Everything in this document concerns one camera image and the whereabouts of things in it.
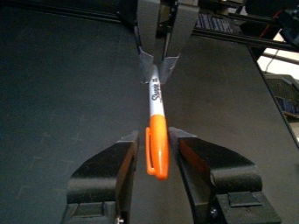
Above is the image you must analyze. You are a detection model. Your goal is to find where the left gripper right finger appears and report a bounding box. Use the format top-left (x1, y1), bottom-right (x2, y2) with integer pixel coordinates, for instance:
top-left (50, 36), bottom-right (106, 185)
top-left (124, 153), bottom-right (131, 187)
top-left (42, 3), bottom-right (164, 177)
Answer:
top-left (167, 126), bottom-right (283, 224)

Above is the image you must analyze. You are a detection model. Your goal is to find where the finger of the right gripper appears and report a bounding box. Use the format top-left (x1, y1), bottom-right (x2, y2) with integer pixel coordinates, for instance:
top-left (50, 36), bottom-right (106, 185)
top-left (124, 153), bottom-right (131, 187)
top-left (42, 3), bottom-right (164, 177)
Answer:
top-left (157, 0), bottom-right (201, 85)
top-left (133, 0), bottom-right (161, 83)

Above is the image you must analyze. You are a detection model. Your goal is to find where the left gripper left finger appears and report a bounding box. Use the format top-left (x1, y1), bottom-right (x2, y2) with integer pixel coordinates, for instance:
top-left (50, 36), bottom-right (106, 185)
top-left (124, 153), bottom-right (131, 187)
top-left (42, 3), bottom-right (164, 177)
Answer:
top-left (61, 129), bottom-right (140, 224)

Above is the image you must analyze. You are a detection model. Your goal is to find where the grey marker pen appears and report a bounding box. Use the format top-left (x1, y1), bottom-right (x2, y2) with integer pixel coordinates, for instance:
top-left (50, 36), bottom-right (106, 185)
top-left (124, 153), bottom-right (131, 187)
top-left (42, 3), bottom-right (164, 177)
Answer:
top-left (144, 64), bottom-right (171, 180)

